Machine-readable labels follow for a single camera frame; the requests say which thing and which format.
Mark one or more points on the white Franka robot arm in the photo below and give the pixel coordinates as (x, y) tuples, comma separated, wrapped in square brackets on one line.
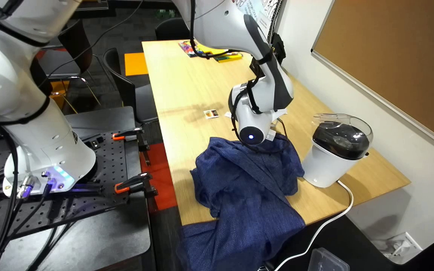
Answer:
[(30, 136)]

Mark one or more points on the small brown picture card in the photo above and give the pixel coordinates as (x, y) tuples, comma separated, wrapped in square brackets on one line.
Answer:
[(211, 115)]

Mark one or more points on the small white card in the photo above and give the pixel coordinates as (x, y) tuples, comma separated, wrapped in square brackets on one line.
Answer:
[(227, 115)]

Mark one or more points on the blue cloth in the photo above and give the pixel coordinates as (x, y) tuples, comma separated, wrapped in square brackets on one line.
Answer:
[(247, 191)]

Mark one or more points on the orange black clamp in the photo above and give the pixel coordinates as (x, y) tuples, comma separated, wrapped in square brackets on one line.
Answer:
[(123, 136), (131, 185)]

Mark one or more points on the black office chair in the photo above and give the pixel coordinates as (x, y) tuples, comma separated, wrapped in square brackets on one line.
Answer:
[(168, 30), (78, 51), (126, 85)]

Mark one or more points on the white popcorn maker clear lid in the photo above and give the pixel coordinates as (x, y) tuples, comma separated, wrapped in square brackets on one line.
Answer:
[(327, 160)]

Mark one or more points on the black perforated mounting board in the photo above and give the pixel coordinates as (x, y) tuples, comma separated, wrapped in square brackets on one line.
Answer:
[(105, 167)]

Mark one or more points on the black white colouring poster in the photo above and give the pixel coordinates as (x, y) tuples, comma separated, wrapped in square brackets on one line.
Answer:
[(263, 13)]

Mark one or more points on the clear plastic container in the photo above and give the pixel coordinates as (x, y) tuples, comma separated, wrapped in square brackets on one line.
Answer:
[(327, 261)]

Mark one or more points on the brown cork board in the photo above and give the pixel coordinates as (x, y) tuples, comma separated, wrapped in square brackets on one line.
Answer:
[(397, 55)]

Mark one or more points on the clear plastic packaging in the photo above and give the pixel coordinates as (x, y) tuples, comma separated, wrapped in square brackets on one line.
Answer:
[(397, 249)]

